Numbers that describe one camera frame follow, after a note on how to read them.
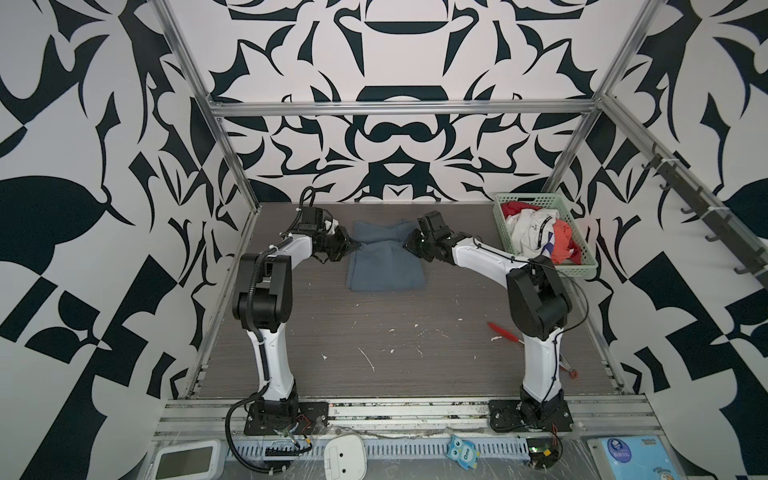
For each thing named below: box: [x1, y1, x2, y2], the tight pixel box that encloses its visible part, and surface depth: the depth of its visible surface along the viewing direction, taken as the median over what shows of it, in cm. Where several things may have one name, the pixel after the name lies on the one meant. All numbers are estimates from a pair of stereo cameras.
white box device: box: [324, 434, 367, 480], surface depth 68 cm
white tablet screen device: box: [150, 440, 226, 480], surface depth 67 cm
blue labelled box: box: [586, 434, 685, 480], surface depth 67 cm
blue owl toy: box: [446, 434, 481, 470], surface depth 70 cm
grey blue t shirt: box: [347, 218, 426, 292], surface depth 97 cm
